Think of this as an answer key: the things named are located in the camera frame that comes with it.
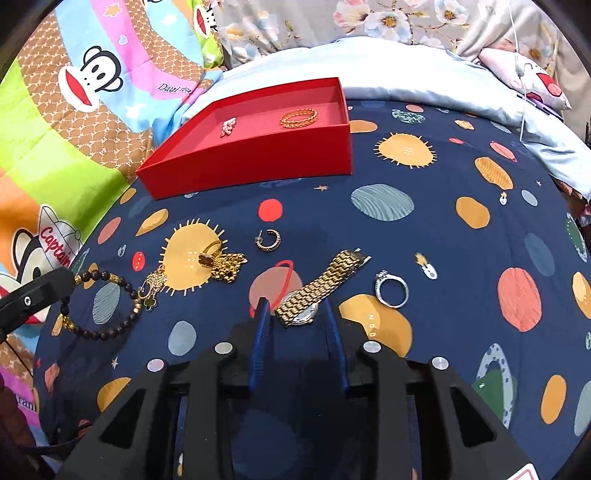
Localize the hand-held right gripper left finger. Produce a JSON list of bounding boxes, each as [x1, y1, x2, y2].
[[55, 298, 273, 480]]

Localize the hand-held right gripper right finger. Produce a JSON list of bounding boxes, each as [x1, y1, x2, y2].
[[323, 298, 541, 480]]

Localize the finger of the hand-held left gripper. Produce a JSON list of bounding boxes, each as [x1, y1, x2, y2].
[[0, 269, 76, 344]]

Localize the gold wrist watch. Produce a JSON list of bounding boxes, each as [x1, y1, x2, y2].
[[276, 249, 372, 328]]

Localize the dark beaded bracelet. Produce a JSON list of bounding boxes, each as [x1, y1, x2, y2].
[[59, 270, 143, 340]]

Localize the gold chain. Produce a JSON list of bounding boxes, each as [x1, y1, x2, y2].
[[211, 251, 247, 282]]

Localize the silver ring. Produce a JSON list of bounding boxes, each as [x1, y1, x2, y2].
[[374, 270, 410, 308]]

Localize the gold hoop earring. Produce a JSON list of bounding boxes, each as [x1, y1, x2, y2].
[[255, 228, 281, 253]]

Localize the gold ring with dark clover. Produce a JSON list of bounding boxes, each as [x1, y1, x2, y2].
[[198, 239, 223, 266]]

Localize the gold pendant with green clover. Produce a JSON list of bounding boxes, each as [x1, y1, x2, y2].
[[139, 265, 169, 315]]

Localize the red cardboard box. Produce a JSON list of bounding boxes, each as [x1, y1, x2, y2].
[[135, 77, 354, 200]]

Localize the colourful monkey print blanket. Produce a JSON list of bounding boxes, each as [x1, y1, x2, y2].
[[0, 0, 227, 462]]

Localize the light blue quilt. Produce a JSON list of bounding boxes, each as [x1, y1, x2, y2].
[[178, 39, 591, 201]]

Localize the purple flat device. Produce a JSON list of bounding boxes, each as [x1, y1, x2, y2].
[[517, 92, 552, 116]]

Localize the grey floral pillow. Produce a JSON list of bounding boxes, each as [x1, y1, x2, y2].
[[212, 0, 559, 70]]

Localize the pink plush pillow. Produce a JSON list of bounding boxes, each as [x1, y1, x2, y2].
[[478, 46, 572, 110]]

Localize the gold chain-link bangle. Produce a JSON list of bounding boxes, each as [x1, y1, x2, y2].
[[280, 108, 319, 130]]

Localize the white cable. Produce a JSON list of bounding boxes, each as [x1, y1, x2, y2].
[[508, 0, 532, 144]]

